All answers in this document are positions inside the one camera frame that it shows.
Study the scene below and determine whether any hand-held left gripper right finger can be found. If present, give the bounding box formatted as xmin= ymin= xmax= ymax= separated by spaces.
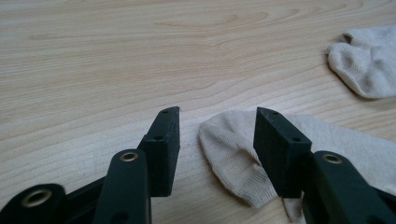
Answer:
xmin=253 ymin=106 xmax=313 ymax=199

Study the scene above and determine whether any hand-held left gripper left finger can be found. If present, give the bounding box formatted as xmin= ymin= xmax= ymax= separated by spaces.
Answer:
xmin=136 ymin=105 xmax=181 ymax=198

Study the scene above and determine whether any beige sock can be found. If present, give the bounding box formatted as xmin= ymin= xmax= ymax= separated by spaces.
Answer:
xmin=198 ymin=109 xmax=396 ymax=224
xmin=326 ymin=25 xmax=396 ymax=100

